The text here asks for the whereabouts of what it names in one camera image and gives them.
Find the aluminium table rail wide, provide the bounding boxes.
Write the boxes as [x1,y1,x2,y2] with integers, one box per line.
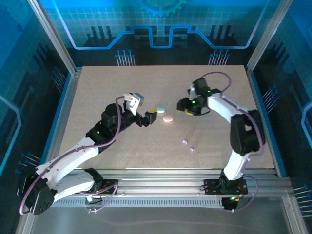
[31,169,293,195]

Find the aluminium frame post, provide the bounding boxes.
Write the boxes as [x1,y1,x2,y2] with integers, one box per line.
[246,0,294,75]
[27,0,78,75]

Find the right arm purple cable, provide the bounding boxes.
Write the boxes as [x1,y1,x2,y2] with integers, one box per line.
[201,71,266,213]

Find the grey metal tray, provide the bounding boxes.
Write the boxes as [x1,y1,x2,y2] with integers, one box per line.
[14,189,309,234]

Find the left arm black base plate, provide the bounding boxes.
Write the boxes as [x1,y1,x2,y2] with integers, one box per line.
[74,179,119,195]

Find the white cable connector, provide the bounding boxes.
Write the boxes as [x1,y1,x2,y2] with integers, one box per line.
[85,195,103,205]

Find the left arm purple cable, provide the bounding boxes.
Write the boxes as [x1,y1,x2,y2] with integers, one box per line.
[19,96,122,215]

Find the black controller box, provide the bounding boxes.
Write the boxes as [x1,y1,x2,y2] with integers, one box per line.
[221,195,239,212]

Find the aluminium table side rail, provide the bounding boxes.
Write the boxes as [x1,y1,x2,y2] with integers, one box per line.
[45,69,82,173]
[246,69,287,177]

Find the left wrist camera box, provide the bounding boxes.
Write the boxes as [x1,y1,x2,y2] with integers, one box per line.
[123,92,145,116]

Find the slotted grey cable duct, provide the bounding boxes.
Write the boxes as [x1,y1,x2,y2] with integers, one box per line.
[52,197,226,208]

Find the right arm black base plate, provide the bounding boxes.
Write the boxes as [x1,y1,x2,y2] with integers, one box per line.
[203,179,249,195]

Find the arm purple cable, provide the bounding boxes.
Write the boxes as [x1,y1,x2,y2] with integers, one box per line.
[19,96,122,215]
[201,71,266,213]

